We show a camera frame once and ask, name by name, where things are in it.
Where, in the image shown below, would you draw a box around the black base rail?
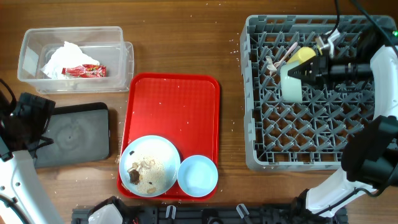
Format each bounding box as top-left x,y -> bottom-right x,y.
71,203 -> 348,224

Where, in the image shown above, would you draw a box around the white plastic fork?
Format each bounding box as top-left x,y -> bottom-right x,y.
265,55 -> 277,75

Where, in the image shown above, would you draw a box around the black tray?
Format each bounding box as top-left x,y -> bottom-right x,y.
34,102 -> 110,169

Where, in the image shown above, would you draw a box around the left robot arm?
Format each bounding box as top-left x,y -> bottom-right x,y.
1,80 -> 63,223

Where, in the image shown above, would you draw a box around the green bowl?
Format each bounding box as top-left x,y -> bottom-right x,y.
280,61 -> 303,103

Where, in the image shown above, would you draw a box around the clear plastic bin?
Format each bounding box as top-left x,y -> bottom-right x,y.
17,26 -> 134,93

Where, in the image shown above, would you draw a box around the yellow plastic cup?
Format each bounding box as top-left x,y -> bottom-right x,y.
287,47 -> 317,64

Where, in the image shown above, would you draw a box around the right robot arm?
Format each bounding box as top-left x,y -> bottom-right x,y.
280,26 -> 397,223

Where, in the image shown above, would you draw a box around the red serving tray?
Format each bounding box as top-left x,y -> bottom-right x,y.
116,72 -> 221,202

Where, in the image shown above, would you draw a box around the light blue plate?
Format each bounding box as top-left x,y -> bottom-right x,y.
119,135 -> 181,198

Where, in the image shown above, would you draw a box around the white napkin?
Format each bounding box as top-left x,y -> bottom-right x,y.
40,42 -> 101,80

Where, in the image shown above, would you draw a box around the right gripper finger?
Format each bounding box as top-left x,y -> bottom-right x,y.
288,58 -> 317,75
288,73 -> 317,84

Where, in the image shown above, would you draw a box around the grey dishwasher rack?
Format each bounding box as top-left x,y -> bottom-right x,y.
240,13 -> 398,172

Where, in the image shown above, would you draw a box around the food scraps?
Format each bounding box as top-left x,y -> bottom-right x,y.
127,153 -> 166,194

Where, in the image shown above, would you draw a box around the light blue small bowl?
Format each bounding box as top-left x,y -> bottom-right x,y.
177,155 -> 218,198

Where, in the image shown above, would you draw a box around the red snack wrapper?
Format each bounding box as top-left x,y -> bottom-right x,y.
62,64 -> 106,78

